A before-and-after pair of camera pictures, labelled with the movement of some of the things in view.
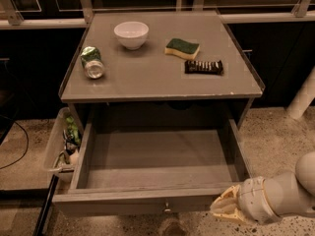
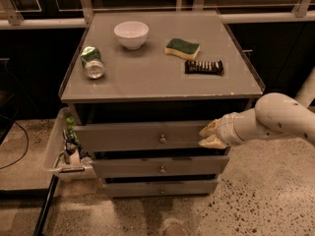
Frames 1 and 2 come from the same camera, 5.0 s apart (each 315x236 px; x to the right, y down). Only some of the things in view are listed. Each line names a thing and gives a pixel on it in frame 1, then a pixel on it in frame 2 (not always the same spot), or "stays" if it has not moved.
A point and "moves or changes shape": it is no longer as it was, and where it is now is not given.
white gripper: x=252 y=199 to x=227 y=129
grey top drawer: x=151 y=167 moves or changes shape
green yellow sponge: x=182 y=48 stays
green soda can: x=91 y=59 stays
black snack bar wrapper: x=204 y=67 stays
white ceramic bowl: x=132 y=34 stays
